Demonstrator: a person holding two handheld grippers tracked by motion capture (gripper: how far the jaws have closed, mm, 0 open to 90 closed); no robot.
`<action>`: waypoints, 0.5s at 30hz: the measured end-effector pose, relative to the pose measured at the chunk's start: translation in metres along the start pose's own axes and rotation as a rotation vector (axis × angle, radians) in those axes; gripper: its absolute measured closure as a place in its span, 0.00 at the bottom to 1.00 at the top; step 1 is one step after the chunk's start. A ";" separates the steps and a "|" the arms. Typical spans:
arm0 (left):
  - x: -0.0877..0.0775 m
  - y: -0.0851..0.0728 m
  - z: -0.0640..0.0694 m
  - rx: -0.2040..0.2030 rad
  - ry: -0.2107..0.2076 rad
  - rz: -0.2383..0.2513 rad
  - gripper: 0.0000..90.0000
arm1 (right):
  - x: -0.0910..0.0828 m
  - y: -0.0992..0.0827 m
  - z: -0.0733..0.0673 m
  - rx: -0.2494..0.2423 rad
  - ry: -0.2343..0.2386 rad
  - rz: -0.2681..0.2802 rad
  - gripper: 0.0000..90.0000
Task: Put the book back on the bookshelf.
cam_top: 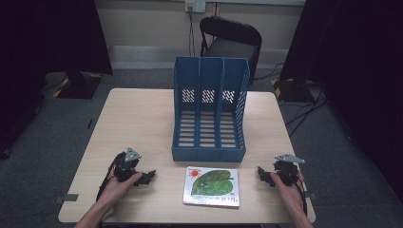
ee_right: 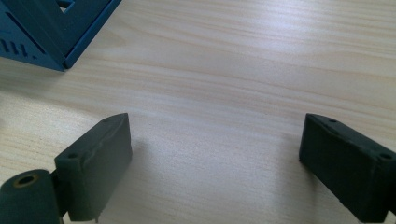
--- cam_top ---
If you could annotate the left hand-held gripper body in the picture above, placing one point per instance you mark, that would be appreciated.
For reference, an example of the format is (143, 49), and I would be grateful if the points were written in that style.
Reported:
(126, 164)

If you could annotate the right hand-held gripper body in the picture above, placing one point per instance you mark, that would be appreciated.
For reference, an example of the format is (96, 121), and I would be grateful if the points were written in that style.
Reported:
(286, 171)

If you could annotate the picture book with green leaf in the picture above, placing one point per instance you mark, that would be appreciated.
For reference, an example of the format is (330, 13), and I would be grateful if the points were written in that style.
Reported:
(211, 186)

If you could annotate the blue plastic file rack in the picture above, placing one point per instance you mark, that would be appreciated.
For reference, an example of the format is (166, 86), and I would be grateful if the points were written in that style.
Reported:
(209, 126)

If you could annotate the person's right hand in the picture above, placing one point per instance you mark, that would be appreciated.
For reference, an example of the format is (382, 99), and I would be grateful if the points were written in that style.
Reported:
(290, 194)

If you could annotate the person's left hand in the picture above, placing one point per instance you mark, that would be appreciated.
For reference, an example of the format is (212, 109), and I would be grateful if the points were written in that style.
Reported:
(118, 188)

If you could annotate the grey tape strip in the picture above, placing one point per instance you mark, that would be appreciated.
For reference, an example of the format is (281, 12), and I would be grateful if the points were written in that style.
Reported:
(68, 198)
(312, 195)

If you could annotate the black stand base with hazard tape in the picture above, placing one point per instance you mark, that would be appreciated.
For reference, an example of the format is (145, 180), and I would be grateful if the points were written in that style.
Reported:
(290, 90)
(79, 87)

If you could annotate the dark curtain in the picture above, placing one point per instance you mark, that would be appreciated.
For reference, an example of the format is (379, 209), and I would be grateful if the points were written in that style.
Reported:
(358, 63)

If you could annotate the black folding chair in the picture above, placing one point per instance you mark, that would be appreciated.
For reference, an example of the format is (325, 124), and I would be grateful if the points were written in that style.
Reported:
(233, 41)

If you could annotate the white wall outlet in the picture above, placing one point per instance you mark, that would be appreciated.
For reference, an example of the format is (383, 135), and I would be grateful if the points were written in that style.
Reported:
(195, 5)

